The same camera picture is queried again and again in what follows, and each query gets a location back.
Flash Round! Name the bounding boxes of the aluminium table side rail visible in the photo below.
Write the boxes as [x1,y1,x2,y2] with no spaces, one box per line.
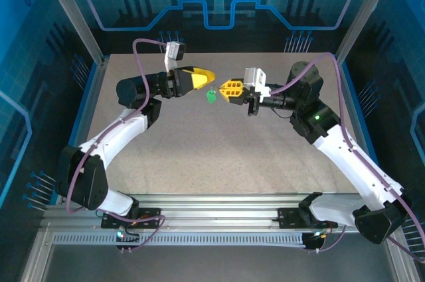
[333,56,388,196]
[54,56,110,206]

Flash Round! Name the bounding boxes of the aluminium frame post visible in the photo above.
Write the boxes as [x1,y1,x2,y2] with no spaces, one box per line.
[333,0,401,66]
[36,0,110,67]

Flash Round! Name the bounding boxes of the slotted grey cable duct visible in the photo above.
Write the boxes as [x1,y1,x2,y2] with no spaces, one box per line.
[52,231,308,247]

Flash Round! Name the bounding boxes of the black base connector box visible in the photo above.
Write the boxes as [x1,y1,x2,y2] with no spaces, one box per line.
[114,227,140,253]
[302,230,329,253]

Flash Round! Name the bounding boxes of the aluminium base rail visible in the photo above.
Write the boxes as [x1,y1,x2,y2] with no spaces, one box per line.
[41,192,399,232]

